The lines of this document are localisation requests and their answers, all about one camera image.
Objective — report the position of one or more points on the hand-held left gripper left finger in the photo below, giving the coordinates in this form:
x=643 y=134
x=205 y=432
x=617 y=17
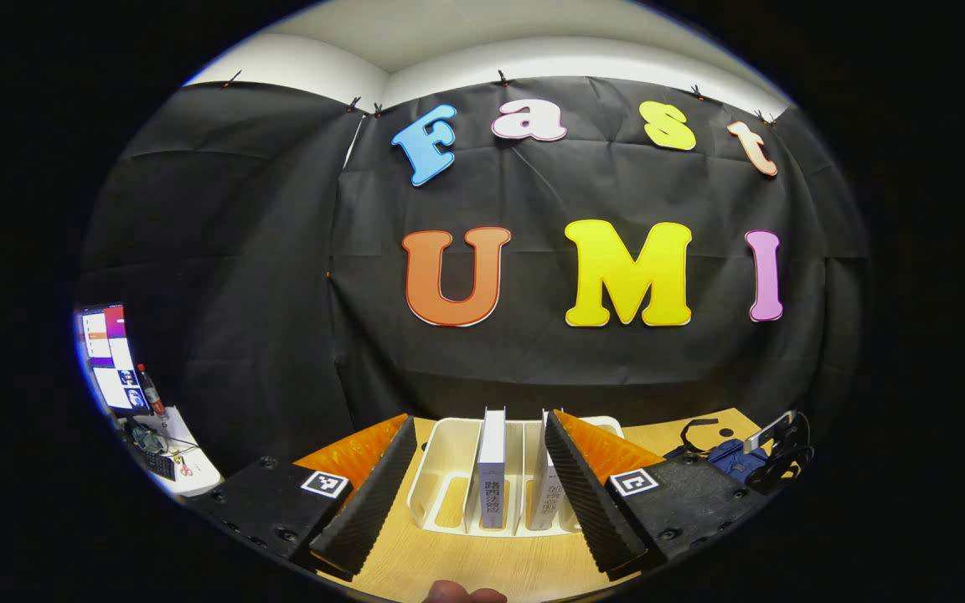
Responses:
x=369 y=507

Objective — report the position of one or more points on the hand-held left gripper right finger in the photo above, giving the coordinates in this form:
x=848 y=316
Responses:
x=587 y=502

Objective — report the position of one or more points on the white cover book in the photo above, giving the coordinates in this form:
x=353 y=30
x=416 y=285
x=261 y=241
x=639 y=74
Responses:
x=545 y=494

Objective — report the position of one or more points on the blue schoolbag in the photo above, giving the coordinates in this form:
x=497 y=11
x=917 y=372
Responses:
x=730 y=459

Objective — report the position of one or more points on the white plastic bookshelf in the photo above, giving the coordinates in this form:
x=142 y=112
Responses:
x=449 y=452

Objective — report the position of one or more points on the white side desk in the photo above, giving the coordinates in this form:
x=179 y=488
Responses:
x=198 y=473

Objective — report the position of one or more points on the red scissors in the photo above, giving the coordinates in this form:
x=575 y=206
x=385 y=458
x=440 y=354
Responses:
x=186 y=469

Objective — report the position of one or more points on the black keyboard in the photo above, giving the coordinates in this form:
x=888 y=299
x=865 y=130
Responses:
x=160 y=465

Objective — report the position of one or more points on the red label drink bottle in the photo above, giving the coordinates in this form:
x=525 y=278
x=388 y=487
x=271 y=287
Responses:
x=150 y=392

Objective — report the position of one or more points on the computer monitor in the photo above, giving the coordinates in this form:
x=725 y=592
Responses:
x=110 y=360

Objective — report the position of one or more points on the black backdrop cloth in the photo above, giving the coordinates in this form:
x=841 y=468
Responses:
x=533 y=184

